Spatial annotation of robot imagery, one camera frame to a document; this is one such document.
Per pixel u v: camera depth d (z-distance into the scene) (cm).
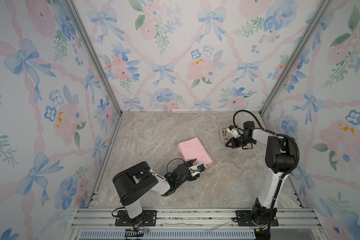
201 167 72
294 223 74
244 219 73
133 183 48
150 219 74
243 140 88
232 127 95
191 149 92
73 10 69
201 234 70
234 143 90
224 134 103
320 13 70
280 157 55
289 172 55
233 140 91
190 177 78
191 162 83
